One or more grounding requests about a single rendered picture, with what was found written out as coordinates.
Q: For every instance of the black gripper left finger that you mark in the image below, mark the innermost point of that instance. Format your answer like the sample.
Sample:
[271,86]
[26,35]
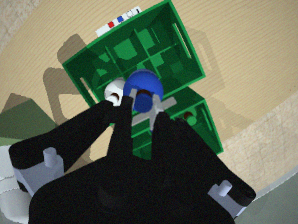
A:
[43,158]

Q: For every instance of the white bottle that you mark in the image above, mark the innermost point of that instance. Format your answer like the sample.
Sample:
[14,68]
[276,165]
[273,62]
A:
[114,91]

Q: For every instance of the green plastic crate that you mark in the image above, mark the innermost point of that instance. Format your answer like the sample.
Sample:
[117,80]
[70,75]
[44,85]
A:
[174,105]
[156,31]

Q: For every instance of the white paper pick list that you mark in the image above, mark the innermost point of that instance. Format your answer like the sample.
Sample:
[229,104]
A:
[118,21]

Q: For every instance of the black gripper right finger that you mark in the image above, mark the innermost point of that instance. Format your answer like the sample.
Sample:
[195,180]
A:
[206,169]

